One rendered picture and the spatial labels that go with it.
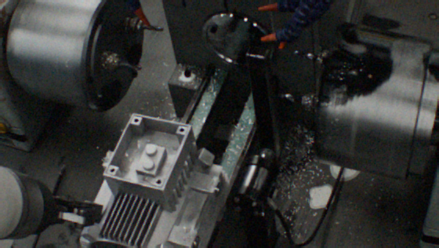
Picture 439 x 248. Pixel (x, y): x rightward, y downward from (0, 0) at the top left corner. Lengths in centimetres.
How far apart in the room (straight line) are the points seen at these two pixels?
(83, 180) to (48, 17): 38
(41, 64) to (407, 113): 67
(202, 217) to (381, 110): 32
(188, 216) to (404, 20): 85
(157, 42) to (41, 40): 46
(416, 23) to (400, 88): 63
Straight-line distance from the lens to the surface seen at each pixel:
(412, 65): 113
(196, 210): 110
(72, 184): 151
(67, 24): 130
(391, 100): 111
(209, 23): 136
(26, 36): 135
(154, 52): 169
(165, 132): 113
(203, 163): 112
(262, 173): 115
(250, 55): 103
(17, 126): 154
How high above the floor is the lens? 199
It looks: 51 degrees down
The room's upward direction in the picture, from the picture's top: 12 degrees counter-clockwise
